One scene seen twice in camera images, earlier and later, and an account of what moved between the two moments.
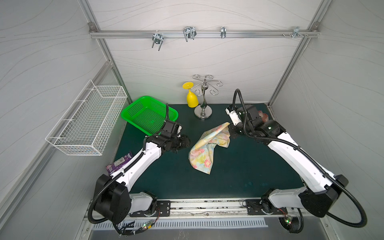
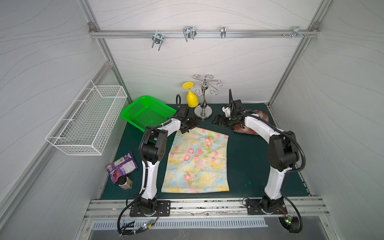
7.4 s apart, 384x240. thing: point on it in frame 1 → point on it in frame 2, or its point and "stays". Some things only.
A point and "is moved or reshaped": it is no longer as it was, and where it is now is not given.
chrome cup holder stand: x=204 y=111 stays
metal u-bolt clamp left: x=157 y=38 stays
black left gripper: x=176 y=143 → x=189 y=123
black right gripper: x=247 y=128 → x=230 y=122
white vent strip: x=132 y=226 stays
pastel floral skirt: x=201 y=156 is moved or reshaped
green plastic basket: x=149 y=115 stays
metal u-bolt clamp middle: x=189 y=32 stays
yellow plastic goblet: x=192 y=100 stays
